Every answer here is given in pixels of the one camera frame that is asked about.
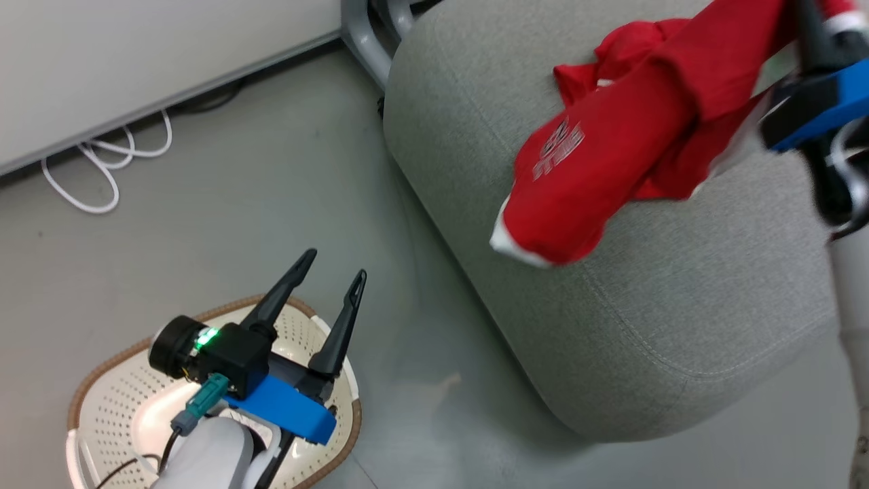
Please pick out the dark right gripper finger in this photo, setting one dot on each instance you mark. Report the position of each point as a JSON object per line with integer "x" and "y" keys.
{"x": 815, "y": 34}

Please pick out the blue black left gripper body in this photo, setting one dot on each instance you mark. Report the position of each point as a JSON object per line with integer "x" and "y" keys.
{"x": 285, "y": 407}

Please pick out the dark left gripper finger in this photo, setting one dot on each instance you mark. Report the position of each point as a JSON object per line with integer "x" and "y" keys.
{"x": 343, "y": 326}
{"x": 282, "y": 292}

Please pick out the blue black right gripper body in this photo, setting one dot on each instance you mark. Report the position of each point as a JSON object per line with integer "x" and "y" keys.
{"x": 815, "y": 109}

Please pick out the red white sports jersey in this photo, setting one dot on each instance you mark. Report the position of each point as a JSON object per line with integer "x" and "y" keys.
{"x": 611, "y": 156}

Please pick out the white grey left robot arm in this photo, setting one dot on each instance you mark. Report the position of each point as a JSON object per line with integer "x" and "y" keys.
{"x": 210, "y": 455}

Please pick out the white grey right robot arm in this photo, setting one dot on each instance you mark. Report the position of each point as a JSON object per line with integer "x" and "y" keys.
{"x": 855, "y": 305}

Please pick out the cream perforated laundry basket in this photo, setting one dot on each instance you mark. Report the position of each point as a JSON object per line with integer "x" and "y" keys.
{"x": 115, "y": 407}

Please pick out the grey fabric sofa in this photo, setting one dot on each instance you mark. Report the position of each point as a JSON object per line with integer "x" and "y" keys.
{"x": 679, "y": 305}

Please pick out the grey partition foot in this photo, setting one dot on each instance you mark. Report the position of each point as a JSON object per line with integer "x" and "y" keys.
{"x": 370, "y": 41}

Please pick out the wide white partition panel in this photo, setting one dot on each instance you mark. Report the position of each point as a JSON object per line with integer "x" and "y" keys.
{"x": 136, "y": 61}

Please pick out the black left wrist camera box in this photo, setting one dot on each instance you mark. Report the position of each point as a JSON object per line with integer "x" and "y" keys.
{"x": 234, "y": 356}

